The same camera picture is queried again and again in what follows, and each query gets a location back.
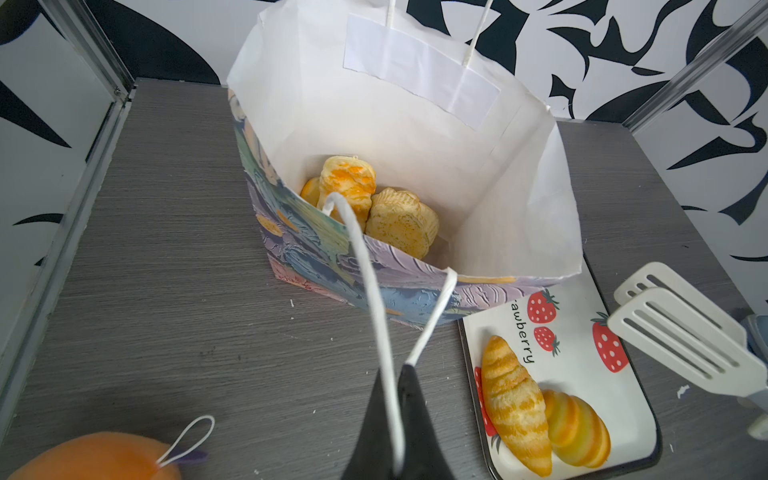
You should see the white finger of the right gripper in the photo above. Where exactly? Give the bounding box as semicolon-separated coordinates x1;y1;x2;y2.
613;262;747;346
608;288;767;410

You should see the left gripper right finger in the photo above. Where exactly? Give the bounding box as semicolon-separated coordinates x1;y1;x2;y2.
398;365;455;480

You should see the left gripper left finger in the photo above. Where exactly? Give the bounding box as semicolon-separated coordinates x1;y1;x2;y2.
341;373;396;480

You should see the fake croissant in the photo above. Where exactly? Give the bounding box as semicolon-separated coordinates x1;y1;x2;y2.
300;177;320;207
481;335;553;477
543;390;612;469

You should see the round fake pastry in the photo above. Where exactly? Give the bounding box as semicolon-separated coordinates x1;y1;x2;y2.
365;187;440;259

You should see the fake twisted bread roll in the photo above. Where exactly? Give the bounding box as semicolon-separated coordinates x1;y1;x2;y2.
316;156;377;231

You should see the floral paper gift bag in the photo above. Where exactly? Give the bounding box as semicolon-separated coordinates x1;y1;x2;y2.
227;1;583;479

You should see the white strawberry tray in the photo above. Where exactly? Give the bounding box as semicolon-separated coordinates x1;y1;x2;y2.
459;264;661;479

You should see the orange plush toy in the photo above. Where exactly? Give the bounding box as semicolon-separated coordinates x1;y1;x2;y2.
10;415;216;479

